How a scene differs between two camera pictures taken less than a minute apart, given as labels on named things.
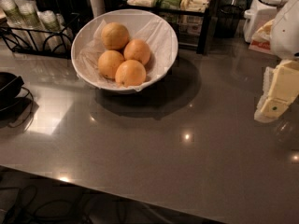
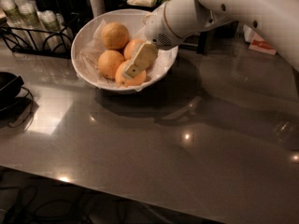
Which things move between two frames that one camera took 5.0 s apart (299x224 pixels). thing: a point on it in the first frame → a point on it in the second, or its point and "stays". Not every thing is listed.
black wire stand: [18, 110] stays
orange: [114, 35] stays
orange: [108, 62] stays
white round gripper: [286, 32] → [157, 28]
